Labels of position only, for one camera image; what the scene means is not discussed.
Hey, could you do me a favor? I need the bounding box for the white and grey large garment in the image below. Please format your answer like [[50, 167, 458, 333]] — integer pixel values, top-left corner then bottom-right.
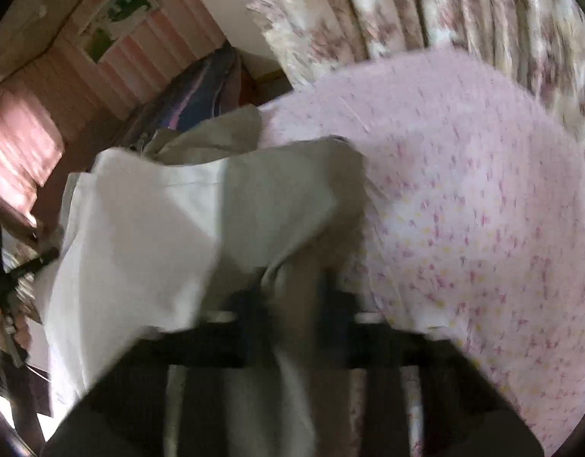
[[35, 106, 366, 456]]

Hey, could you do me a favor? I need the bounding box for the pink floral bed sheet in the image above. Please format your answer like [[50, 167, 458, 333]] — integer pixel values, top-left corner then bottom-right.
[[261, 50, 585, 455]]

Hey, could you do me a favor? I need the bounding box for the pink window curtain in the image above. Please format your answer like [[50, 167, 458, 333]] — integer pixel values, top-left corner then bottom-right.
[[0, 87, 64, 227]]

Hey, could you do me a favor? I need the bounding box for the far bed striped blanket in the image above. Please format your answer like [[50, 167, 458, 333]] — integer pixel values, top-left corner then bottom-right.
[[115, 42, 293, 154]]

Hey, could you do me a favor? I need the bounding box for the blue floral right curtain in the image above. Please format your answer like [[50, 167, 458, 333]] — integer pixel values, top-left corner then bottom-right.
[[243, 0, 585, 147]]

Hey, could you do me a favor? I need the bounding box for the white wardrobe with decals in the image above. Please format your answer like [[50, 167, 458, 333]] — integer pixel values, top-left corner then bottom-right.
[[201, 0, 280, 78]]

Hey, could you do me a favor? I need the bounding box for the framed landscape wall picture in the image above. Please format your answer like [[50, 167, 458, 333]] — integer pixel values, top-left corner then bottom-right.
[[77, 0, 160, 64]]

